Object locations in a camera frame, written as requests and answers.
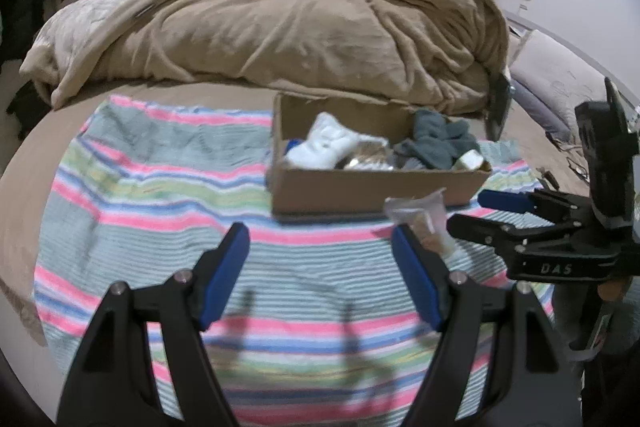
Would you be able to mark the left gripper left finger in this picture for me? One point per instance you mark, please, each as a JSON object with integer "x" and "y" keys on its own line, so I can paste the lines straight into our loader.
{"x": 111, "y": 380}

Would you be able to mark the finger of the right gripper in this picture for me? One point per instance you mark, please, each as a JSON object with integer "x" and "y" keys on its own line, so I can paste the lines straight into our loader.
{"x": 490, "y": 231}
{"x": 510, "y": 200}

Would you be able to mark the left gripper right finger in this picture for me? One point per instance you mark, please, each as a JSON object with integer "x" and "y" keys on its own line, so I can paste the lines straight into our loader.
{"x": 528, "y": 378}

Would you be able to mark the clear bag of snacks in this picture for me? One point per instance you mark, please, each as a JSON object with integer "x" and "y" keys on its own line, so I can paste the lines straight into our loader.
{"x": 427, "y": 219}

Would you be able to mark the grey knitted gloves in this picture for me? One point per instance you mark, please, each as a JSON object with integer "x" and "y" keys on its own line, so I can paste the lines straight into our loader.
{"x": 437, "y": 142}

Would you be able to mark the cotton swab pack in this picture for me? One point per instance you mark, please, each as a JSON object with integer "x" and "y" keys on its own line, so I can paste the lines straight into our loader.
{"x": 370, "y": 156}

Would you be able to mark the white sock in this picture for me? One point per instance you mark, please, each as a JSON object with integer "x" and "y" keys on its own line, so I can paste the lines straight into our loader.
{"x": 328, "y": 143}

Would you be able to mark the blue white tissue pack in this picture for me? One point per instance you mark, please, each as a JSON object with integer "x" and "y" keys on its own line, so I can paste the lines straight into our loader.
{"x": 291, "y": 144}

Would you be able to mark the white embroidered pillow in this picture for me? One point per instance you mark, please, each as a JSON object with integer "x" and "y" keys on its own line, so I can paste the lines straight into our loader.
{"x": 556, "y": 76}

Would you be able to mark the open cardboard box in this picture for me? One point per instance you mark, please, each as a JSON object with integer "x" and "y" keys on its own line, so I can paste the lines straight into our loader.
{"x": 320, "y": 192}

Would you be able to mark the beige fleece blanket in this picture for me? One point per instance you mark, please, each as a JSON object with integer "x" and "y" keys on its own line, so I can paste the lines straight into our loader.
{"x": 444, "y": 54}

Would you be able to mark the quilted white duvet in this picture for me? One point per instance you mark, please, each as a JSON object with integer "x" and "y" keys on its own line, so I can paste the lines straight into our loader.
{"x": 84, "y": 26}

